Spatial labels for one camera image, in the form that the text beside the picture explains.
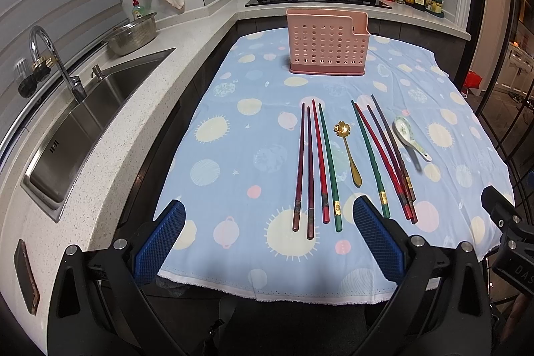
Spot purple chopstick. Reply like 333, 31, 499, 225
367, 106, 417, 224

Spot red chopstick group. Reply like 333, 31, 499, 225
356, 103, 409, 221

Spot green chopstick gold band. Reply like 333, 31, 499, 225
351, 100, 391, 219

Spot brown chopstick group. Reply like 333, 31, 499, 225
371, 95, 416, 203

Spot dark maroon chopstick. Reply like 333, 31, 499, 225
307, 107, 315, 240

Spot dark brown chopstick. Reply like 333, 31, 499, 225
291, 103, 305, 232

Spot white ceramic spoon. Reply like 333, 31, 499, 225
393, 116, 432, 162

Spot blue patterned tablecloth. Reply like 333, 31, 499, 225
158, 28, 512, 305

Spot gold flower spoon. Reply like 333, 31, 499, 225
334, 121, 362, 188

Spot stainless steel sink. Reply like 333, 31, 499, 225
21, 49, 173, 222

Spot brown phone on counter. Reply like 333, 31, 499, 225
14, 239, 40, 315

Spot chrome faucet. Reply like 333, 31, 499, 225
29, 25, 87, 103

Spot soap dispenser pump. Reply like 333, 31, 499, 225
91, 64, 104, 81

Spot stainless steel bowl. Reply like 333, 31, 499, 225
106, 13, 157, 56

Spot pink perforated utensil holder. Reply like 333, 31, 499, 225
286, 8, 370, 76

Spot green dish soap bottle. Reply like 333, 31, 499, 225
132, 0, 146, 20

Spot small green jars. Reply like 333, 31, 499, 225
426, 0, 445, 18

